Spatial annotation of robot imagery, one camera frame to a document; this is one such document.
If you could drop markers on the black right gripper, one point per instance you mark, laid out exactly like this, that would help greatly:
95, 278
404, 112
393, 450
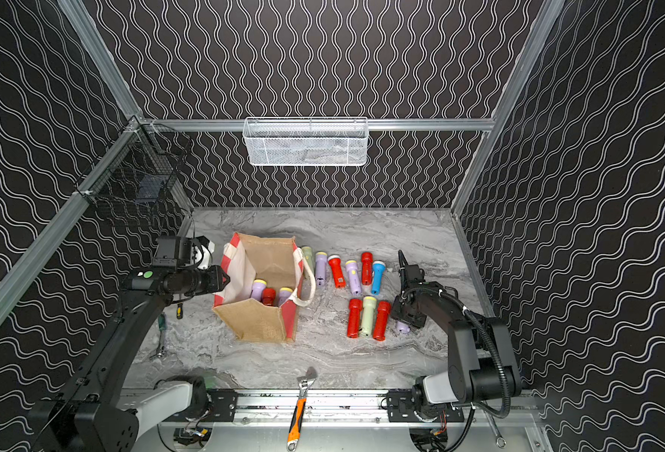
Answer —
412, 277

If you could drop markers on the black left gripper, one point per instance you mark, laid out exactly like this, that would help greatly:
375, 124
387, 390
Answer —
216, 280

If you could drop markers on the jute and red tote bag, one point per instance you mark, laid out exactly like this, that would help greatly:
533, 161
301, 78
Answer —
278, 261

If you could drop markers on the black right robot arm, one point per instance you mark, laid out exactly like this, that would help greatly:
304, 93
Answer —
481, 369

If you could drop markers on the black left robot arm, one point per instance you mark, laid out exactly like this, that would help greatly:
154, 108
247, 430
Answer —
84, 415

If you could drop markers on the blue flashlight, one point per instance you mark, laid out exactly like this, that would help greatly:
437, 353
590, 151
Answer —
378, 268

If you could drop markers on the red flashlight back row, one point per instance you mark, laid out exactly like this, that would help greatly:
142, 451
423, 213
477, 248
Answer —
367, 260

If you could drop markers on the pale green flashlight front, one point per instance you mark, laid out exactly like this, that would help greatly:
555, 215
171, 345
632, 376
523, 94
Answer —
368, 316

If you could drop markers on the red flashlight white head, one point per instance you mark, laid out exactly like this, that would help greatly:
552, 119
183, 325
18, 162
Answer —
334, 261

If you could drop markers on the purple flashlight back row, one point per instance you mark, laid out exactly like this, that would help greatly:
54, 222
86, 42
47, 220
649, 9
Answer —
321, 264

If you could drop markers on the pale green flashlight back row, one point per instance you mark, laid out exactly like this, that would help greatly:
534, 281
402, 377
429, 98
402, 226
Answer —
309, 257

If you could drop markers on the silver combination wrench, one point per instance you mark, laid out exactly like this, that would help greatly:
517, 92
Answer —
501, 442

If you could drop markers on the black wire mesh basket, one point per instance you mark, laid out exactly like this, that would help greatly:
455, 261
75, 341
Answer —
142, 185

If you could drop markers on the white wire mesh basket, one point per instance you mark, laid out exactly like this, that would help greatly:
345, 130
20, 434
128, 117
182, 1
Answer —
306, 141

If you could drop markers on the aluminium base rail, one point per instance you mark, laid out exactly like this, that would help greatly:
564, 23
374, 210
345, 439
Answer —
244, 410

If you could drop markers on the orange handled adjustable wrench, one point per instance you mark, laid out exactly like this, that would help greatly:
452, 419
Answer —
304, 383

